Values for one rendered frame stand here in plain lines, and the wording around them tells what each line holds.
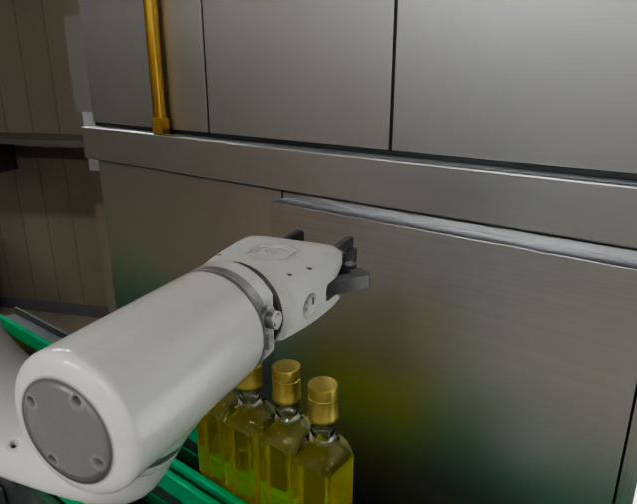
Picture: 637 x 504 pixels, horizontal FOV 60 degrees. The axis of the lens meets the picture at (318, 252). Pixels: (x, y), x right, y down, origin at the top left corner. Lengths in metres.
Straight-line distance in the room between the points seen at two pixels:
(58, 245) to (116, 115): 3.19
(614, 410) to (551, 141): 0.27
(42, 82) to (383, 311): 3.51
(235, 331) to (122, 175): 0.76
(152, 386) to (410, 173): 0.43
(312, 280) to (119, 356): 0.18
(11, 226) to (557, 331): 4.09
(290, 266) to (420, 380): 0.33
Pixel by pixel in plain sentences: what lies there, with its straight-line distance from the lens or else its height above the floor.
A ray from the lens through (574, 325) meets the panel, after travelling 0.61.
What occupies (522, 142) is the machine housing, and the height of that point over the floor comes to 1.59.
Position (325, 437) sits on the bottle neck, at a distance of 0.65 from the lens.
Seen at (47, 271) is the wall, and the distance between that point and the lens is 4.36.
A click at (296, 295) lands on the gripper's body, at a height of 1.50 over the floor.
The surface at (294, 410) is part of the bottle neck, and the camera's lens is 0.69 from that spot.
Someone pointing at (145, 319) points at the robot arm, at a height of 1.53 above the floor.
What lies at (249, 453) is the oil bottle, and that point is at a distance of 0.73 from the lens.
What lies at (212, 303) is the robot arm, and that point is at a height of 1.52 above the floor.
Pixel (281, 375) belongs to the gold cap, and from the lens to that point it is 0.65.
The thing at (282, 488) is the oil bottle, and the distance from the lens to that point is 0.73.
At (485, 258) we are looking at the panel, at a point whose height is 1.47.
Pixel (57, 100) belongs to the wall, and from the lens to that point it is 3.97.
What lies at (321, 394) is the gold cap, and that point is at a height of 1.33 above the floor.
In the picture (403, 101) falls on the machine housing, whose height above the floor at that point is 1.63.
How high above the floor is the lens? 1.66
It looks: 18 degrees down
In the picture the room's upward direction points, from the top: straight up
